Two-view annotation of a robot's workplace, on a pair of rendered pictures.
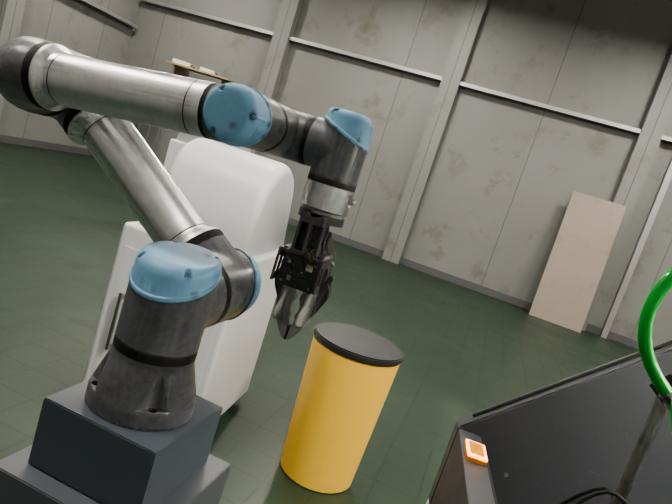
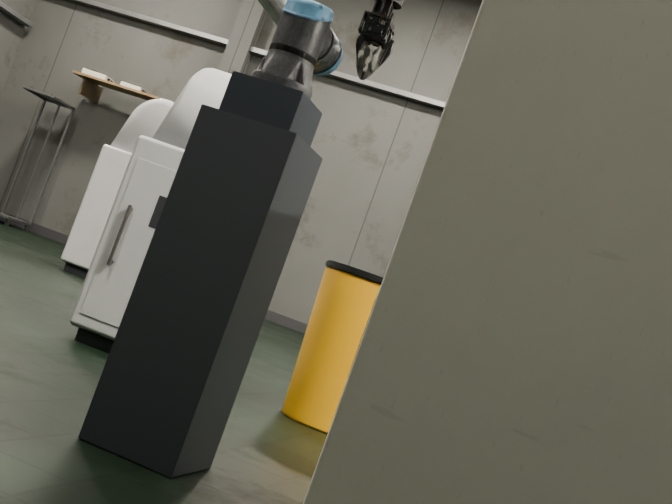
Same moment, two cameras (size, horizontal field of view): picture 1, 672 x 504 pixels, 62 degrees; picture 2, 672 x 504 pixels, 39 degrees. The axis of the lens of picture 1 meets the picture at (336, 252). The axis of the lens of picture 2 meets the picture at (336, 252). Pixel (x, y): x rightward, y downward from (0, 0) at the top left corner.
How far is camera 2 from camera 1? 166 cm
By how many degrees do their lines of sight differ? 12
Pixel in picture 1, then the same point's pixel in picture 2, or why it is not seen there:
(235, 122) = not seen: outside the picture
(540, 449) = not seen: hidden behind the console
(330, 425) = (342, 353)
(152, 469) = (300, 102)
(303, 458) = (311, 394)
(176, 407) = (306, 85)
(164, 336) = (305, 39)
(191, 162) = (207, 84)
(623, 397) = not seen: hidden behind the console
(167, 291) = (309, 12)
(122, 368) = (279, 56)
